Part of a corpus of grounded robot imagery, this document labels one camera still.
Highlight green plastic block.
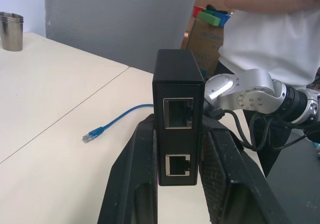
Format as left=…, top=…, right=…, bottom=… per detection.
left=197, top=11, right=222, bottom=27

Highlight person in white shirt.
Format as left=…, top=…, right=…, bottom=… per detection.
left=214, top=0, right=320, bottom=179

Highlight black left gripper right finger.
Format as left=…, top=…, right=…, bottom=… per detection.
left=199, top=114, right=294, bottom=224

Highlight stacked metal cups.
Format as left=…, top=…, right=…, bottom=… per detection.
left=0, top=11, right=25, bottom=52

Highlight blue plastic block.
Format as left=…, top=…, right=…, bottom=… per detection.
left=214, top=11, right=233, bottom=28

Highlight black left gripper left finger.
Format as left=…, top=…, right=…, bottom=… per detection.
left=97, top=113, right=159, bottom=224

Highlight brown cardboard box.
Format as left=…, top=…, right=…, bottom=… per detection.
left=180, top=16, right=226, bottom=78

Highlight blue Ethernet cable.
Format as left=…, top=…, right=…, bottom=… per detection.
left=82, top=103, right=154, bottom=143

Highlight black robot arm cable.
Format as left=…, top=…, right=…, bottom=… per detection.
left=206, top=108, right=309, bottom=152

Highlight small black network box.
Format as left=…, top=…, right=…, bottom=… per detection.
left=152, top=48, right=206, bottom=187

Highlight red plastic block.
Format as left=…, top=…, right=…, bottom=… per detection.
left=193, top=6, right=205, bottom=18

